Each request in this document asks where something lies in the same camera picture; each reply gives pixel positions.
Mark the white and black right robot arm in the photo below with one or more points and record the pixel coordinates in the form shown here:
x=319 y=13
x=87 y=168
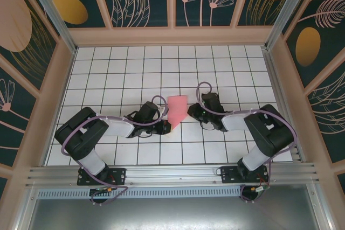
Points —
x=234 y=122

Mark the grey metal sheet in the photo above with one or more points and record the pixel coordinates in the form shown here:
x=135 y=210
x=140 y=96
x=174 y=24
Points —
x=175 y=214

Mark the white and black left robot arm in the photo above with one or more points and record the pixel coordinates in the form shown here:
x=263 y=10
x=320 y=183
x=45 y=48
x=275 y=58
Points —
x=118 y=129

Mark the aluminium corner post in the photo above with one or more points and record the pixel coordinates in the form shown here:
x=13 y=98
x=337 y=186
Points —
x=54 y=14
x=288 y=6

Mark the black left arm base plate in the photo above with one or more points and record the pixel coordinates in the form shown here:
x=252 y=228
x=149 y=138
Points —
x=120 y=174

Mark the aluminium side rail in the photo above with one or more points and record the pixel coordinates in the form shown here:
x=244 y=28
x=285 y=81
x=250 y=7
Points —
x=275 y=79

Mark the long aluminium base rail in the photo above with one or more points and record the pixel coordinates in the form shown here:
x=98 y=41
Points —
x=175 y=173

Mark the small circuit board with connector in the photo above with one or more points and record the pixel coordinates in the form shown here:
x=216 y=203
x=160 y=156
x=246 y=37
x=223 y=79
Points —
x=103 y=189
x=260 y=188

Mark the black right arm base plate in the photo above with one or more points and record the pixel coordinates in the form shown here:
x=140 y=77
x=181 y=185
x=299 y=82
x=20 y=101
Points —
x=229 y=173

